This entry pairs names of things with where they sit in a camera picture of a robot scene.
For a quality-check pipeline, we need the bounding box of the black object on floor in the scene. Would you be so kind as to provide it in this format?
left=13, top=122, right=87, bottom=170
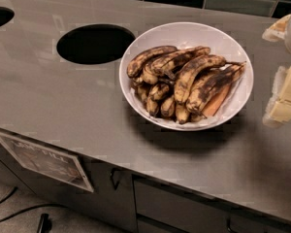
left=37, top=214, right=52, bottom=233

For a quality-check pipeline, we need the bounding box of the white bowl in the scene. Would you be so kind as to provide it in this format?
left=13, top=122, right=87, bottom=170
left=119, top=22, right=254, bottom=131

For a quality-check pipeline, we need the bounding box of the short banana left inner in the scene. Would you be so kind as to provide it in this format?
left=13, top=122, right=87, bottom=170
left=142, top=64, right=158, bottom=84

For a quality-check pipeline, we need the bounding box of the black floor cable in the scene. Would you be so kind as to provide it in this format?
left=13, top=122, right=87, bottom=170
left=0, top=185, right=67, bottom=225

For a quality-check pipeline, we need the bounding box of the framed landfill sign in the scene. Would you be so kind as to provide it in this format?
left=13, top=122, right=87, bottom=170
left=0, top=132, right=94, bottom=192

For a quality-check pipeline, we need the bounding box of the spotted banana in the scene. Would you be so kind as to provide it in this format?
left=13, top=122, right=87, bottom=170
left=126, top=46, right=177, bottom=78
left=150, top=46, right=210, bottom=76
left=174, top=54, right=226, bottom=105

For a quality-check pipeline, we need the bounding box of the black cabinet handle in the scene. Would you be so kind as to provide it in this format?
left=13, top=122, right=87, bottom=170
left=110, top=168, right=121, bottom=190

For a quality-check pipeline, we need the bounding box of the small banana middle left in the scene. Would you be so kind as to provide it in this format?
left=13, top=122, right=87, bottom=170
left=148, top=83, right=170, bottom=101

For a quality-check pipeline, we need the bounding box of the small banana front right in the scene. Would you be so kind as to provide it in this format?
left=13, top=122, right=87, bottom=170
left=176, top=104, right=190, bottom=124

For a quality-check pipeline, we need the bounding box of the grey cabinet drawer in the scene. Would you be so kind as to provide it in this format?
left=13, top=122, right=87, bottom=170
left=134, top=179, right=291, bottom=233

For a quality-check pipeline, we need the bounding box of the small banana front middle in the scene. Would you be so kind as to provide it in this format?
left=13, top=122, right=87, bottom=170
left=161, top=95, right=175, bottom=117

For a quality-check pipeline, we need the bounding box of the small banana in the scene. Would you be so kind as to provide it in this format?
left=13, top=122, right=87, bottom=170
left=148, top=83, right=170, bottom=101
left=176, top=104, right=190, bottom=124
left=161, top=95, right=175, bottom=117
left=145, top=97, right=159, bottom=117

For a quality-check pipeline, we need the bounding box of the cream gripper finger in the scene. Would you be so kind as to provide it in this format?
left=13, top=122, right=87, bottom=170
left=263, top=66, right=291, bottom=128
left=262, top=15, right=291, bottom=42

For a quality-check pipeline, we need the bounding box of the small banana front left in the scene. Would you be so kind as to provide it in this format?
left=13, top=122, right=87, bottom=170
left=145, top=97, right=159, bottom=117

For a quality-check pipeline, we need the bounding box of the blackened banana right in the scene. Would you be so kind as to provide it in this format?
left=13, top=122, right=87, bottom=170
left=185, top=62, right=246, bottom=115

